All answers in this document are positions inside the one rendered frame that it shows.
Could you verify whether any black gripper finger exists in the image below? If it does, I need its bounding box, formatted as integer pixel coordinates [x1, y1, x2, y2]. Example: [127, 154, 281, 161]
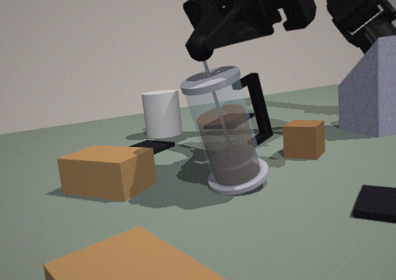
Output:
[185, 0, 222, 50]
[203, 0, 274, 51]

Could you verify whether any french press coffee maker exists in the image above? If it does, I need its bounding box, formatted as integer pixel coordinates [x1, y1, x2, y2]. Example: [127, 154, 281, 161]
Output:
[180, 35, 273, 195]

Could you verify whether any tan box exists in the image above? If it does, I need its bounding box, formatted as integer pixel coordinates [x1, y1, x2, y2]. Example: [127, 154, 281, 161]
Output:
[43, 225, 226, 280]
[57, 145, 157, 201]

